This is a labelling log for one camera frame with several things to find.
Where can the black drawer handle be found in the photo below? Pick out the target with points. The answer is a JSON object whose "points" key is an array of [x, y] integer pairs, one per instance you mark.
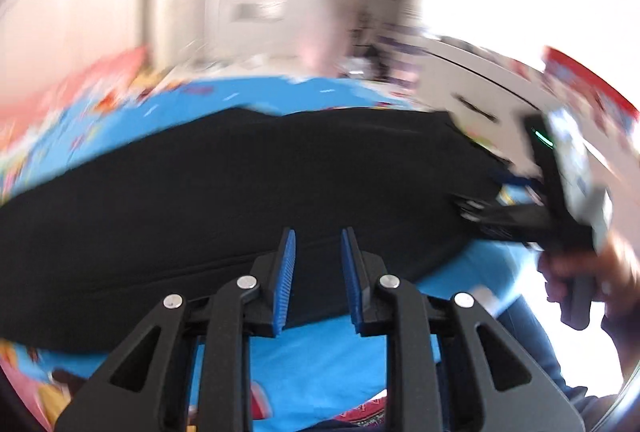
{"points": [[476, 109]]}

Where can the pink floral quilt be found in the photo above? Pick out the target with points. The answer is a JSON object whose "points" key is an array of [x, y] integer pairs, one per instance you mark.
{"points": [[102, 76]]}

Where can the person's leg in jeans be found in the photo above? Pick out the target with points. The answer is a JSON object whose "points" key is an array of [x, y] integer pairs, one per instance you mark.
{"points": [[521, 322]]}

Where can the black pants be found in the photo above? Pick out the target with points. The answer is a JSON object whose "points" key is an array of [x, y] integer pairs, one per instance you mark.
{"points": [[86, 255]]}

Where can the white drawer cabinet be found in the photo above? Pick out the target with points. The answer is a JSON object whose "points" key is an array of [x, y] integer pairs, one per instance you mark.
{"points": [[450, 70]]}

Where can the person's right hand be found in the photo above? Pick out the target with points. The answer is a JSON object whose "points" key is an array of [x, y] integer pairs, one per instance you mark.
{"points": [[576, 279]]}

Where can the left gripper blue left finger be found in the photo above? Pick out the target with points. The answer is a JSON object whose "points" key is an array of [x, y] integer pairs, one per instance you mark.
{"points": [[282, 279]]}

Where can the red printed box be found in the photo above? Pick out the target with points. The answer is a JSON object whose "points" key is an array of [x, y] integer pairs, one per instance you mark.
{"points": [[606, 104]]}

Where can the cartoon print blue bedsheet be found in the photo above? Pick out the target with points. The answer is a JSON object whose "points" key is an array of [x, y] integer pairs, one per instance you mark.
{"points": [[309, 374]]}

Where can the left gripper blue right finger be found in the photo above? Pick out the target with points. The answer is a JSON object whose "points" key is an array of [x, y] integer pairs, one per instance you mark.
{"points": [[353, 273]]}

